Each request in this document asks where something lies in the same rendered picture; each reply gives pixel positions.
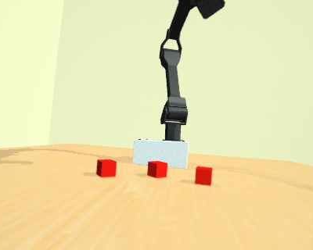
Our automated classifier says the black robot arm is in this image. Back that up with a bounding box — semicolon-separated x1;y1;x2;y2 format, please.
159;0;197;141

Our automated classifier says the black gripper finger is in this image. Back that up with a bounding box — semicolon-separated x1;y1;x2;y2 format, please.
193;0;210;8

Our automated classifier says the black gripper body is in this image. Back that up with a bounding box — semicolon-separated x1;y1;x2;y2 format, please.
197;0;225;20

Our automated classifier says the red cube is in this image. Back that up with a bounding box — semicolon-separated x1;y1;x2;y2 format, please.
195;166;212;185
96;159;117;177
147;161;167;178

